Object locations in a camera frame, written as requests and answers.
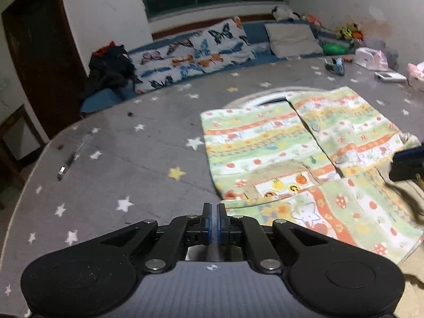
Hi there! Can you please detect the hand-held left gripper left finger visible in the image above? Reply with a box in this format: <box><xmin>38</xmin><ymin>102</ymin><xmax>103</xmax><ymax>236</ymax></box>
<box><xmin>99</xmin><ymin>203</ymin><xmax>213</xmax><ymax>274</ymax></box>

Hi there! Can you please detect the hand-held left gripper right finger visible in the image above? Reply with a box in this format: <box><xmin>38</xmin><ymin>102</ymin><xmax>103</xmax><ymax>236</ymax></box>
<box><xmin>218</xmin><ymin>203</ymin><xmax>328</xmax><ymax>272</ymax></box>

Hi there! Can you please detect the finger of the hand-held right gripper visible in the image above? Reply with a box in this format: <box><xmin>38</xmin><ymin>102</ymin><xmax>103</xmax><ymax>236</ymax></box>
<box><xmin>388</xmin><ymin>144</ymin><xmax>424</xmax><ymax>183</ymax></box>

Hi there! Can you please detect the striped cartoon print child's garment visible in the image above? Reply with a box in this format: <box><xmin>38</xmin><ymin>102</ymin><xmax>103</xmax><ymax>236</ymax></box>
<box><xmin>200</xmin><ymin>86</ymin><xmax>424</xmax><ymax>266</ymax></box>

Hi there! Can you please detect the pile of dark clothes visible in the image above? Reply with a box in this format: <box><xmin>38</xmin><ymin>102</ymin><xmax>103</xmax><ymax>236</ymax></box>
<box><xmin>83</xmin><ymin>41</ymin><xmax>144</xmax><ymax>100</ymax></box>

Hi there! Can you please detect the white remote control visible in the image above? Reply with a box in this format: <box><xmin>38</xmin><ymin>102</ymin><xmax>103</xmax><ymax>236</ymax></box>
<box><xmin>374</xmin><ymin>71</ymin><xmax>407</xmax><ymax>83</ymax></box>

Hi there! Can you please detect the pink and white tissue pack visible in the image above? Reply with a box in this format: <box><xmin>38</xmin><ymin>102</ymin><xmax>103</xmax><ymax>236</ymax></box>
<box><xmin>407</xmin><ymin>62</ymin><xmax>424</xmax><ymax>91</ymax></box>

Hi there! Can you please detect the grey star print table cover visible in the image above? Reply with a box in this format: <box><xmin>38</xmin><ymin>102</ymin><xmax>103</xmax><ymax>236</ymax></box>
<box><xmin>0</xmin><ymin>55</ymin><xmax>424</xmax><ymax>318</ymax></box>

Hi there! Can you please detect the green plastic toy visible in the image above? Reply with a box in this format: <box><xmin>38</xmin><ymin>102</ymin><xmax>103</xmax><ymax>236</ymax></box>
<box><xmin>323</xmin><ymin>42</ymin><xmax>347</xmax><ymax>55</ymax></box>

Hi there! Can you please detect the clear ballpoint pen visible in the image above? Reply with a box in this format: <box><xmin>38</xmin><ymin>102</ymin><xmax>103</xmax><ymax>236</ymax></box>
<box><xmin>57</xmin><ymin>129</ymin><xmax>95</xmax><ymax>181</ymax></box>

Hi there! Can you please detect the grey pillow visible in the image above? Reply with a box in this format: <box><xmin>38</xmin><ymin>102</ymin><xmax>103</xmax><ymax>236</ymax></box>
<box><xmin>264</xmin><ymin>23</ymin><xmax>325</xmax><ymax>59</ymax></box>

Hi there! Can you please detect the butterfly print pillow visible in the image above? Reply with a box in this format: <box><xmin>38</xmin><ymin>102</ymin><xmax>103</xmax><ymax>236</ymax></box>
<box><xmin>127</xmin><ymin>16</ymin><xmax>258</xmax><ymax>95</ymax></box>

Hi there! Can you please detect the pink and orange plush toy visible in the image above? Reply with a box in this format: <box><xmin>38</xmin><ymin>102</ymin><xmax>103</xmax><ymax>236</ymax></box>
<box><xmin>300</xmin><ymin>13</ymin><xmax>322</xmax><ymax>27</ymax></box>

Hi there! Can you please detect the black and white plush toy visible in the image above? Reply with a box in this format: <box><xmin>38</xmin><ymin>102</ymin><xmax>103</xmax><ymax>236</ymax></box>
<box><xmin>272</xmin><ymin>6</ymin><xmax>301</xmax><ymax>22</ymax></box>

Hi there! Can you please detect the blue sofa bench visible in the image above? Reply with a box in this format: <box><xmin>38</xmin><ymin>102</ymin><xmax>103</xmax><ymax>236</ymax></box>
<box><xmin>79</xmin><ymin>20</ymin><xmax>358</xmax><ymax>114</ymax></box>

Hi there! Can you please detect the wooden chair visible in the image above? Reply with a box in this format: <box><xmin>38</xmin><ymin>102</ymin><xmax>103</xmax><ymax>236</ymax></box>
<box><xmin>0</xmin><ymin>104</ymin><xmax>44</xmax><ymax>187</ymax></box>

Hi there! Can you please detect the dark brown door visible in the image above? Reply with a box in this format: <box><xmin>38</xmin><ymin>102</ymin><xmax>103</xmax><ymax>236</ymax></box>
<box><xmin>0</xmin><ymin>0</ymin><xmax>87</xmax><ymax>140</ymax></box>

